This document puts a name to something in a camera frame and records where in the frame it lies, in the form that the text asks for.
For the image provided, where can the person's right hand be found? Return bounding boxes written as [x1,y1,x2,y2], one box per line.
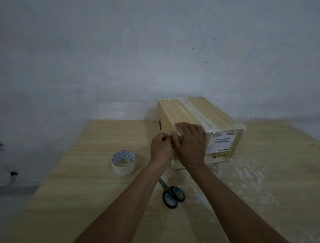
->
[172,122,208,170]

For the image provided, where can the person's left hand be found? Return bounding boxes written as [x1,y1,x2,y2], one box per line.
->
[149,132,175,168]

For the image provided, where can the brown cardboard box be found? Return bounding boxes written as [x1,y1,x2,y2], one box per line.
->
[157,96,247,171]

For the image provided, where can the clear tape roll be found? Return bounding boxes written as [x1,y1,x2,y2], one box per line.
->
[111,150,137,177]

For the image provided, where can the black handled scissors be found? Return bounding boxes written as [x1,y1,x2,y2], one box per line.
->
[158,177,186,210]

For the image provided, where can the person's right forearm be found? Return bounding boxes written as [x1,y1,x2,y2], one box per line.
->
[190,164,290,243]

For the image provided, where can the person's left forearm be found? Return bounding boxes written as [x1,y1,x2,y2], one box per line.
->
[74,161,169,243]

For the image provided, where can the white floor cable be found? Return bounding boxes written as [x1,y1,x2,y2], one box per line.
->
[0,163,44,188]

